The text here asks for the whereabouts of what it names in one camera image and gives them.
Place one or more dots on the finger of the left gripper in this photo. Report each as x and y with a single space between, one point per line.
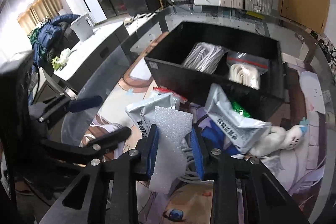
76 106
109 142

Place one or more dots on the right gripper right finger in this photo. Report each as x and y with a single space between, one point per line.
200 154

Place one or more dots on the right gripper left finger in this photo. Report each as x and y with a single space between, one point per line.
148 149

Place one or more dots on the white foam sheet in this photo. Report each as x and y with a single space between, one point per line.
170 163

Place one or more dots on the red printed plastic bag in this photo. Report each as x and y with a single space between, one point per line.
160 90

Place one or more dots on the silver foil pouch green label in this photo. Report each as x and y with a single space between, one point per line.
242 131

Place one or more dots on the white plush toy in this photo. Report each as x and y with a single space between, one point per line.
279 138

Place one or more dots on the blue puffer jacket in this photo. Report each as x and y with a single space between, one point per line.
52 38

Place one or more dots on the white appliance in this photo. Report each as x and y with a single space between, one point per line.
83 27

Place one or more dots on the black divided storage box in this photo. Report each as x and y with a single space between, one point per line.
247 66

